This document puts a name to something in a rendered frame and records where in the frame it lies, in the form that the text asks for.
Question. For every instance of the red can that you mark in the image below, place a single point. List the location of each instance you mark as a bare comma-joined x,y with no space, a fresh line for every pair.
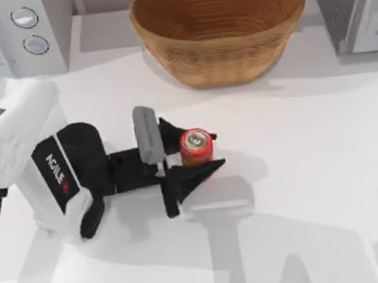
195,146

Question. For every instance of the pale grey rounded box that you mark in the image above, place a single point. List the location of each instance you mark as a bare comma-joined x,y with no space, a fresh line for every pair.
146,136

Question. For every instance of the brown woven basket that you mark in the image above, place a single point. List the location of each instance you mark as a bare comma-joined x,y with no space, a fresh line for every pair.
218,39

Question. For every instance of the pale microwave oven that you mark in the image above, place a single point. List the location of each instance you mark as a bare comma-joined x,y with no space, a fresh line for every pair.
57,30

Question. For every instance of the white microwave knob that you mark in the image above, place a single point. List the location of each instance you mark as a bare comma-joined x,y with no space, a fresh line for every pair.
36,45
24,16

